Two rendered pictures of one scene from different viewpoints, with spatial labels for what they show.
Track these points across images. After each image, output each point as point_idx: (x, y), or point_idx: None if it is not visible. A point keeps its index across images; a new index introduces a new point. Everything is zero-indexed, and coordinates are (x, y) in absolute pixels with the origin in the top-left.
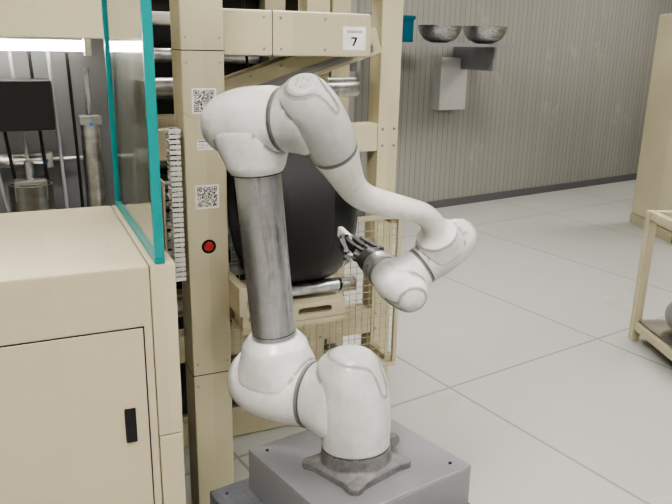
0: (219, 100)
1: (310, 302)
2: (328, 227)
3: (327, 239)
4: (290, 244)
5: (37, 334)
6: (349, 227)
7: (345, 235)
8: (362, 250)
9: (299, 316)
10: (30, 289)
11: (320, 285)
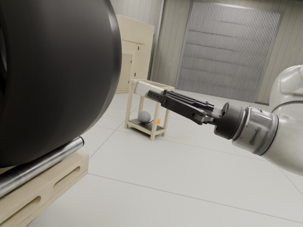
0: None
1: (63, 171)
2: (106, 83)
3: (102, 98)
4: (68, 110)
5: None
6: (117, 83)
7: (165, 90)
8: (213, 108)
9: (53, 192)
10: None
11: (68, 149)
